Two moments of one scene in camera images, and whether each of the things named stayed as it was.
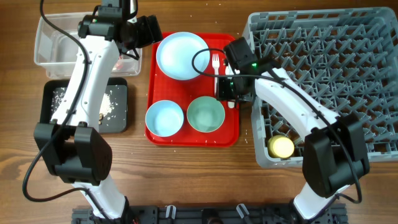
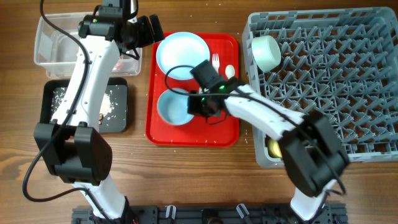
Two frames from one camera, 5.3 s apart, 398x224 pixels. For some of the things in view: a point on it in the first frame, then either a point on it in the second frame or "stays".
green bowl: [205, 114] to [266, 52]
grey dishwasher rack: [347, 58] stays
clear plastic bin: [57, 48] stays
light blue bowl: [164, 118] to [173, 106]
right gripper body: [228, 88] to [197, 104]
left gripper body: [143, 33] stays
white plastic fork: [216, 65] stays
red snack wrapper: [119, 66] stays
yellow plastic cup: [280, 147] stays
